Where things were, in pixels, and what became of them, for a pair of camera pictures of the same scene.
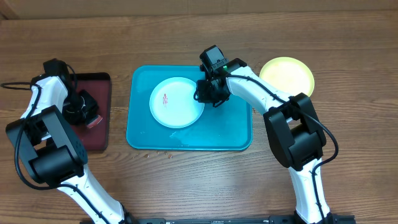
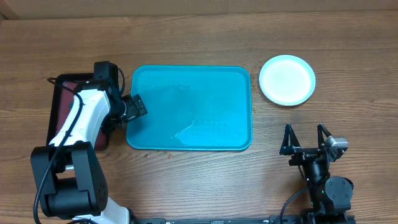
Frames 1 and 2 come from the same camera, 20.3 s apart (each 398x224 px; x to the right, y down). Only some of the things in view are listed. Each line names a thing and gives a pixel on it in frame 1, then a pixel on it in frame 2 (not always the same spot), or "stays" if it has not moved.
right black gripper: (206, 98) → (289, 146)
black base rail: (272, 219) stays
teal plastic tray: (226, 127) stays
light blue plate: (172, 103) → (287, 80)
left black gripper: (90, 105) → (135, 106)
